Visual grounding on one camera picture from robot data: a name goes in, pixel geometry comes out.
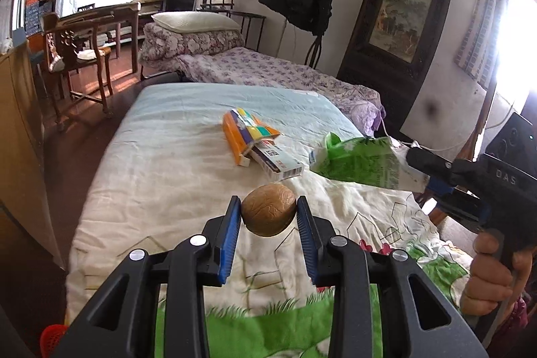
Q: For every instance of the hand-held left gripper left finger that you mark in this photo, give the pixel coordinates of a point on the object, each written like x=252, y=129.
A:
x=228, y=240

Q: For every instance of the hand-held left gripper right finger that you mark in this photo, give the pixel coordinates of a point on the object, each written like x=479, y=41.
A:
x=306, y=244

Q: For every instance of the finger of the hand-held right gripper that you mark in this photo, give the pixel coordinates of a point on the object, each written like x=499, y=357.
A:
x=432, y=167
x=461, y=207

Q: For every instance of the green plastic bag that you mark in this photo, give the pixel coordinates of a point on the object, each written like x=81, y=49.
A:
x=360, y=161

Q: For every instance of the person's right hand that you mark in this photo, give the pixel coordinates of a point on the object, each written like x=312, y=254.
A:
x=482, y=278

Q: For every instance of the bed with patterned sheet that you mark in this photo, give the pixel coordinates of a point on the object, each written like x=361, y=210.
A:
x=188, y=173

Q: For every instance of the white cardboard box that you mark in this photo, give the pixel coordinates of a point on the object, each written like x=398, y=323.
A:
x=279, y=163

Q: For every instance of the orange striped packet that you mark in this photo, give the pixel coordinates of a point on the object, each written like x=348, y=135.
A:
x=239, y=131

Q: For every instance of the purple cloth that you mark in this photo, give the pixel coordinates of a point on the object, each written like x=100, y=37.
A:
x=518, y=312

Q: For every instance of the checkered curtain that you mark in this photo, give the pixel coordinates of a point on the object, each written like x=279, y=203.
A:
x=482, y=26

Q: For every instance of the dark framed landscape painting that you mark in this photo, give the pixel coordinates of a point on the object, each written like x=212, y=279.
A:
x=402, y=5

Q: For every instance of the purple floral bed sheet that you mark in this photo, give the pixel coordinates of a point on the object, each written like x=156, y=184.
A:
x=272, y=73

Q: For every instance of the folded floral quilt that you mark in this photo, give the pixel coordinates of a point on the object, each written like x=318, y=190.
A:
x=188, y=43

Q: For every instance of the red-orange mesh plastic basket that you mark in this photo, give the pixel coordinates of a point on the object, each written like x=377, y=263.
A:
x=52, y=339

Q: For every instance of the white pillow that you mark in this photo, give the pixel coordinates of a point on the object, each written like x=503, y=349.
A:
x=193, y=21

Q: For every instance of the wooden chair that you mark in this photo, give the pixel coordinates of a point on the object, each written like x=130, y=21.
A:
x=79, y=68

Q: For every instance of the white chair cushion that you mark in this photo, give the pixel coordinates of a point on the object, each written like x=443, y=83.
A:
x=90, y=54

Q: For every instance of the light wooden wardrobe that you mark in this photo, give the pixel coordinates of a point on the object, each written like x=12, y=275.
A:
x=21, y=131

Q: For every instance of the wooden table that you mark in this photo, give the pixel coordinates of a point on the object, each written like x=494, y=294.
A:
x=121, y=12

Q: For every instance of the dark metal bed frame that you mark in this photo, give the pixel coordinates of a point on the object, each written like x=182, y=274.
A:
x=253, y=17

